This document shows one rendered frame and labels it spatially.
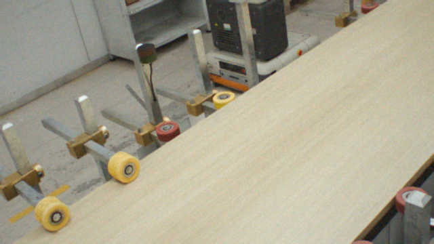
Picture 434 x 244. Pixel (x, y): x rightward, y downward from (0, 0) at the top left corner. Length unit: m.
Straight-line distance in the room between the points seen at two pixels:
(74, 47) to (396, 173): 3.66
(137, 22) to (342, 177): 3.81
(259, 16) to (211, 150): 1.94
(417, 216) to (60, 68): 3.99
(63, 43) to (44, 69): 0.28
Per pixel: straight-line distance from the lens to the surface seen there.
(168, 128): 1.76
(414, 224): 0.99
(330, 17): 2.72
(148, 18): 5.09
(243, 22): 2.08
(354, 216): 1.32
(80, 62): 4.76
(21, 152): 1.62
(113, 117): 2.04
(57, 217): 1.47
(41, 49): 4.57
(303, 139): 1.60
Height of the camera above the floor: 1.79
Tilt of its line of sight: 30 degrees down
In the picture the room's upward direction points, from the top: 11 degrees counter-clockwise
